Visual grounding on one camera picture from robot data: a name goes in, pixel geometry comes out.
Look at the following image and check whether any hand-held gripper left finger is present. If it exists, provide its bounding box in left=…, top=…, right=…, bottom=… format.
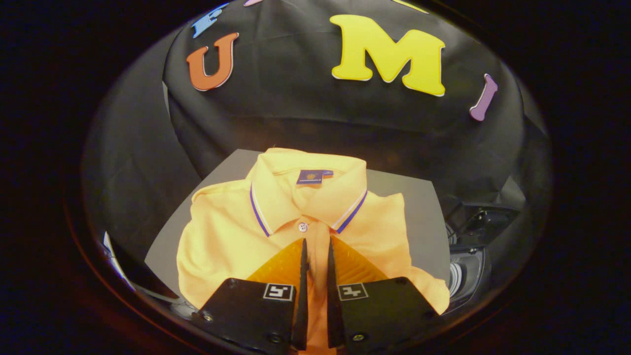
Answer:
left=191, top=238, right=310, bottom=355

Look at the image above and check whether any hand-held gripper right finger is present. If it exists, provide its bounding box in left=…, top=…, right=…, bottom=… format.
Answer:
left=327, top=236, right=442, bottom=355

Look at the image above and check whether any orange polo shirt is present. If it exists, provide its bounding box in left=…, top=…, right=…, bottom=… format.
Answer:
left=176, top=147, right=450, bottom=355

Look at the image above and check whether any grey washing machine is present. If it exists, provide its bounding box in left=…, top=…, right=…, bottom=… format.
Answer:
left=446, top=244, right=493, bottom=312

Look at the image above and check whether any dark glass washing machine lid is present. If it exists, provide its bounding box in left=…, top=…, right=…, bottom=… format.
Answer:
left=456, top=205, right=521, bottom=247

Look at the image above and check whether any beige cabinet with dark top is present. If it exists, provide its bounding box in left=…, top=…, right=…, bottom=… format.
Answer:
left=144, top=149, right=452, bottom=301

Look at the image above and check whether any white blue edged board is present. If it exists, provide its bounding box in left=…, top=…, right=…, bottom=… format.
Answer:
left=103, top=231, right=136, bottom=291

